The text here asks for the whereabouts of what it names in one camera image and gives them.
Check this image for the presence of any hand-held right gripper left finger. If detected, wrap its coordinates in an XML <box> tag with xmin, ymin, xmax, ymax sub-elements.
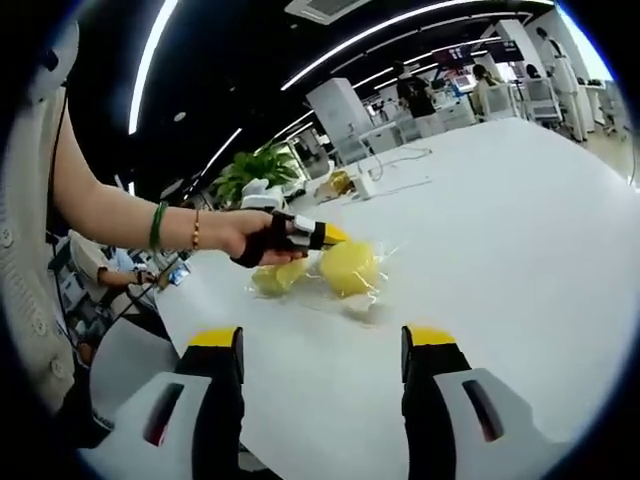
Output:
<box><xmin>92</xmin><ymin>326</ymin><xmax>247</xmax><ymax>454</ymax></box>

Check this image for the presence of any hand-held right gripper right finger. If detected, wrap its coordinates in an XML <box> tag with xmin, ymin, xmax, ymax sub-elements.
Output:
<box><xmin>401</xmin><ymin>323</ymin><xmax>559</xmax><ymax>454</ymax></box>

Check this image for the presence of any yellow rectangular silicone block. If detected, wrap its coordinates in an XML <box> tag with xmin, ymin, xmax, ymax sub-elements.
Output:
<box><xmin>251</xmin><ymin>261</ymin><xmax>309</xmax><ymax>299</ymax></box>

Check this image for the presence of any yellow round silicone block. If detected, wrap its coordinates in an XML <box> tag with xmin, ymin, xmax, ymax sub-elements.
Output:
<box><xmin>319</xmin><ymin>240</ymin><xmax>385</xmax><ymax>302</ymax></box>

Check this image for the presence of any person's left hand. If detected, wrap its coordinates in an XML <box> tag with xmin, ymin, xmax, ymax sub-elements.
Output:
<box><xmin>227</xmin><ymin>208</ymin><xmax>309</xmax><ymax>270</ymax></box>

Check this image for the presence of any green potted plant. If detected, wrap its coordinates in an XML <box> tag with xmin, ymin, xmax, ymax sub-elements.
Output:
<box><xmin>213</xmin><ymin>143</ymin><xmax>302</xmax><ymax>204</ymax></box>

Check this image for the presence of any white charger block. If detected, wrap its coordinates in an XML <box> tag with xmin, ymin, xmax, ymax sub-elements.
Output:
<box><xmin>353</xmin><ymin>173</ymin><xmax>380</xmax><ymax>200</ymax></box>

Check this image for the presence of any smaller yellow sponge in bag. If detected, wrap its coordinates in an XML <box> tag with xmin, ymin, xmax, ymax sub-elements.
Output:
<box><xmin>307</xmin><ymin>238</ymin><xmax>401</xmax><ymax>326</ymax></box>

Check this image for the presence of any long ceiling light strip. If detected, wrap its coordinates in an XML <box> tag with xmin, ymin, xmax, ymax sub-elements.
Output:
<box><xmin>278</xmin><ymin>0</ymin><xmax>557</xmax><ymax>92</ymax></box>
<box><xmin>127</xmin><ymin>0</ymin><xmax>182</xmax><ymax>137</ymax></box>

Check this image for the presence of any ceiling air vent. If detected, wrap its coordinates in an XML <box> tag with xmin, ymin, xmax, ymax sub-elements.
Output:
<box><xmin>283</xmin><ymin>0</ymin><xmax>372</xmax><ymax>25</ymax></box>

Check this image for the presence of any person's beige knit cardigan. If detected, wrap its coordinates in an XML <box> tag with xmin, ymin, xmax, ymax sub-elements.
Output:
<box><xmin>0</xmin><ymin>19</ymin><xmax>104</xmax><ymax>417</ymax></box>

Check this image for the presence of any white office chair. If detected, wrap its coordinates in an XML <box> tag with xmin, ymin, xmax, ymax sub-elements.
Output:
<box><xmin>482</xmin><ymin>83</ymin><xmax>517</xmax><ymax>122</ymax></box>
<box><xmin>524</xmin><ymin>78</ymin><xmax>562</xmax><ymax>122</ymax></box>

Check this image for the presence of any dark monitor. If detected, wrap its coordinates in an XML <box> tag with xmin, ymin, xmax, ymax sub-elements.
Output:
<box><xmin>486</xmin><ymin>39</ymin><xmax>522</xmax><ymax>64</ymax></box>

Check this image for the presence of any green bracelet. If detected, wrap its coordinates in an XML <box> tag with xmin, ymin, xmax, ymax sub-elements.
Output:
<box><xmin>149</xmin><ymin>200</ymin><xmax>170</xmax><ymax>252</ymax></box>

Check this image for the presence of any white cable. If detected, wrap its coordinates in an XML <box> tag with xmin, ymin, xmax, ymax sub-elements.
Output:
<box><xmin>366</xmin><ymin>143</ymin><xmax>434</xmax><ymax>182</ymax></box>

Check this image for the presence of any black cable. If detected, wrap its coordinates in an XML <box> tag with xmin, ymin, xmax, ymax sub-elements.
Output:
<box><xmin>47</xmin><ymin>87</ymin><xmax>71</xmax><ymax>211</ymax></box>

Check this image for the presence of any red wall screen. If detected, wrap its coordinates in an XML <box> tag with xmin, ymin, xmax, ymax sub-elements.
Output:
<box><xmin>433</xmin><ymin>44</ymin><xmax>475</xmax><ymax>67</ymax></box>

